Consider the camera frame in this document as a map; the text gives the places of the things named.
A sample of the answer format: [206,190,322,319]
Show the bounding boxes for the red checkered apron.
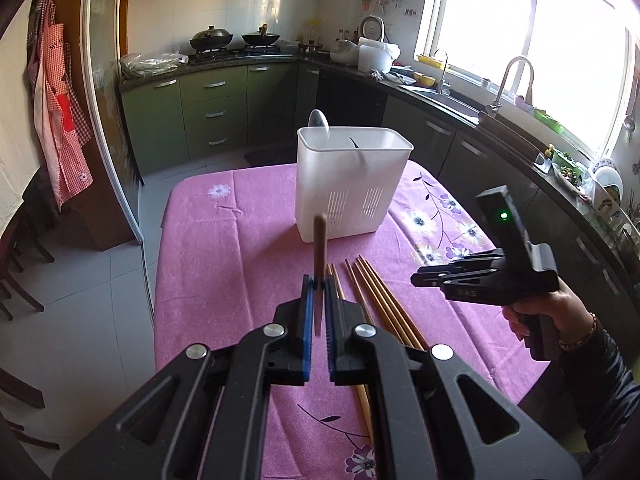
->
[25,0,94,212]

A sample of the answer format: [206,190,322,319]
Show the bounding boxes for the beaded bracelet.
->
[559,312,599,352]

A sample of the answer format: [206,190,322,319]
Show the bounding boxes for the white hanging sheet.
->
[0,20,41,211]

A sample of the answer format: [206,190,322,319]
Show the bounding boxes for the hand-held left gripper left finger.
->
[52,274,316,480]

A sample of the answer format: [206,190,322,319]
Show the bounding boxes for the dark wooden chair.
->
[0,175,57,322]

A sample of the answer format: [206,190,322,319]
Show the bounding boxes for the green lower cabinets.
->
[120,56,322,177]

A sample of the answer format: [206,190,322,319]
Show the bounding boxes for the pink floral tablecloth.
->
[154,160,551,480]

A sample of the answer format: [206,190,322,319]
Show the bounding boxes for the white plastic bucket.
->
[357,37,402,74]

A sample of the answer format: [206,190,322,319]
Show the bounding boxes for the green plastic container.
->
[533,107,566,134]

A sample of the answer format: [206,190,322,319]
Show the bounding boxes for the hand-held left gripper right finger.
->
[324,275,583,480]

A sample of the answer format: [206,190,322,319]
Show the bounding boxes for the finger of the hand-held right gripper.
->
[410,259,503,291]
[446,251,506,267]

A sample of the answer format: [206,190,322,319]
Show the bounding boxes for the white plastic bag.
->
[330,39,361,64]

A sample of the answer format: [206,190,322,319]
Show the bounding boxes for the kitchen window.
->
[415,0,640,162]

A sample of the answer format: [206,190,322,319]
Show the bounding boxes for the plastic bag of vegetables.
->
[119,51,189,79]

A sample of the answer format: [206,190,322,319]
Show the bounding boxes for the small steel faucet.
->
[433,49,451,95]

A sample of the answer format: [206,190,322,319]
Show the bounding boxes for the bowl of chopped vegetables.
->
[551,159,592,187]

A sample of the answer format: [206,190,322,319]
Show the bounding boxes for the gas stove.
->
[189,44,297,63]

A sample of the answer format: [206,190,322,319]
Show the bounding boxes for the large patterned plate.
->
[591,158,622,207]

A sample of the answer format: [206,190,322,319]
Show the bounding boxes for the sliding glass door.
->
[81,0,147,253]

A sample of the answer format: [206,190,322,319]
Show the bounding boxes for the wooden chopstick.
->
[343,260,376,326]
[327,262,376,451]
[361,256,430,350]
[350,264,408,347]
[313,214,329,337]
[356,257,421,350]

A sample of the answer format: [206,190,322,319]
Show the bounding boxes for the person's right forearm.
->
[517,327,640,471]

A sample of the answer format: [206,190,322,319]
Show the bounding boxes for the steel sink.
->
[404,82,482,117]

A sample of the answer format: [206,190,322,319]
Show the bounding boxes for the dark lower cabinets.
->
[319,69,640,361]

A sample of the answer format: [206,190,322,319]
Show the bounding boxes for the black wok with lid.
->
[189,25,235,52]

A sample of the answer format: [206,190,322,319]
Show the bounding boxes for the white rice cooker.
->
[358,15,389,44]

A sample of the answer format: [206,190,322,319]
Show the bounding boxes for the metal spoon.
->
[307,109,330,144]

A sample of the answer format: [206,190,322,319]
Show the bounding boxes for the tall steel faucet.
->
[489,56,536,112]

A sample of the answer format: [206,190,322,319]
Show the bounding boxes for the white plastic utensil holder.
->
[296,126,415,244]

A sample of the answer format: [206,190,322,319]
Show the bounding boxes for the black wok with wooden handle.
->
[241,24,282,47]

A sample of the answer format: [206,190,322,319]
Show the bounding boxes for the person's right hand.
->
[501,277,598,356]

